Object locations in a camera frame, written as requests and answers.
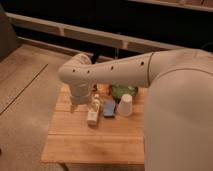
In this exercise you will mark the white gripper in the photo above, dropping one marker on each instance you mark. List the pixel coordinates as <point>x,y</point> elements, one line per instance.
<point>79,96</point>

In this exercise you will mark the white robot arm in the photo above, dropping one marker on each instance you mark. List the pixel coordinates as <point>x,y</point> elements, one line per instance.
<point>178,109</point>

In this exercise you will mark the white plastic bottle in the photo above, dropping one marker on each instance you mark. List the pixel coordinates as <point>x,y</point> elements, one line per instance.
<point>93,113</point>

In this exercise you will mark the orange red small object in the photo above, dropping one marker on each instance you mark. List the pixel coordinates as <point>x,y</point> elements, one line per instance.
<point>104,88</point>

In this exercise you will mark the green bowl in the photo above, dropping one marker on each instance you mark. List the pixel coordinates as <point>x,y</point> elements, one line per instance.
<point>118,91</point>

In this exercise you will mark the wooden table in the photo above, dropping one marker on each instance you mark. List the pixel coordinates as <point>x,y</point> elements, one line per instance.
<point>117,140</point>

